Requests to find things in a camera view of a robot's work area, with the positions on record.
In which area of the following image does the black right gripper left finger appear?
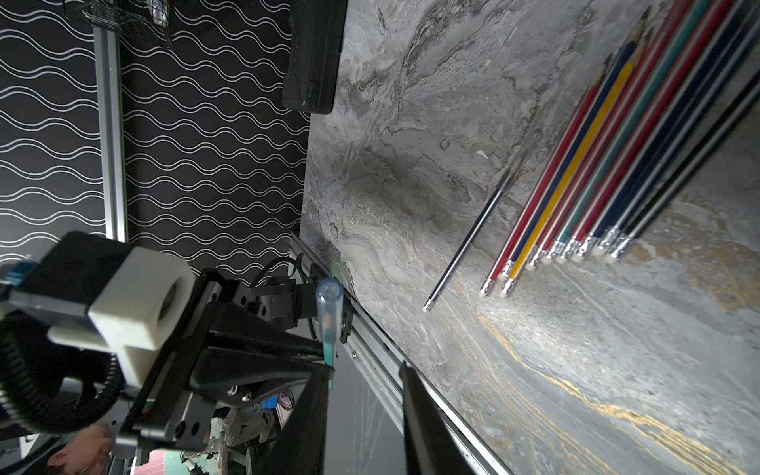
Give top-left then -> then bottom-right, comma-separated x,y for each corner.
256,366 -> 331,474

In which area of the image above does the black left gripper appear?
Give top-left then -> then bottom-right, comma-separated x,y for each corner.
118,269 -> 326,451

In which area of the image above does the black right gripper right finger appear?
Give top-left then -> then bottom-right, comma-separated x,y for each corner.
399,363 -> 474,475

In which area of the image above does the dark blue pencil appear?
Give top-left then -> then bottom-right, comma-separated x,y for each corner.
423,146 -> 530,313
568,1 -> 759,262

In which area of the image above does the black pencil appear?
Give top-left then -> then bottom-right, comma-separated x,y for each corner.
603,71 -> 759,263

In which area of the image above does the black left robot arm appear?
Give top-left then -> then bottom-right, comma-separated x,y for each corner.
1,270 -> 333,474

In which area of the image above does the black plastic case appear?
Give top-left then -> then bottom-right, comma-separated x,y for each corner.
282,0 -> 348,115

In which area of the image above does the black wire basket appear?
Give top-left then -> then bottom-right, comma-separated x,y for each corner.
76,0 -> 174,48

